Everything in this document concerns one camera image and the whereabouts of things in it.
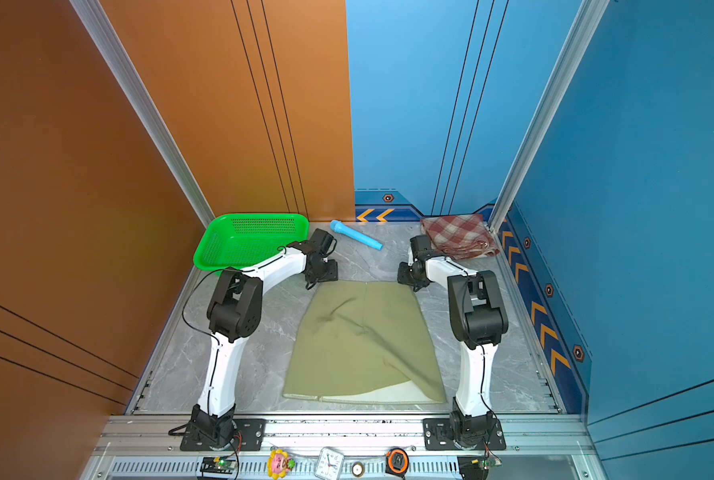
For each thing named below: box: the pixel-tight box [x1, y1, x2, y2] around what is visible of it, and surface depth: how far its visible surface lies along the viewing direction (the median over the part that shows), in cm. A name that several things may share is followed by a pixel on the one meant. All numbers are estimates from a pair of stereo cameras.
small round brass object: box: [352, 461, 365, 478], surface depth 68 cm
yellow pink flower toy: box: [267, 448, 296, 480], surface depth 68 cm
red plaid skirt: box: [421, 214, 500, 260], surface depth 110 cm
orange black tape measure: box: [385, 447, 409, 478], surface depth 69 cm
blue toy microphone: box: [330, 219, 384, 251], surface depth 118 cm
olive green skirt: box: [282, 280, 447, 404], surface depth 89 cm
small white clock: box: [314, 446, 345, 480], surface depth 70 cm
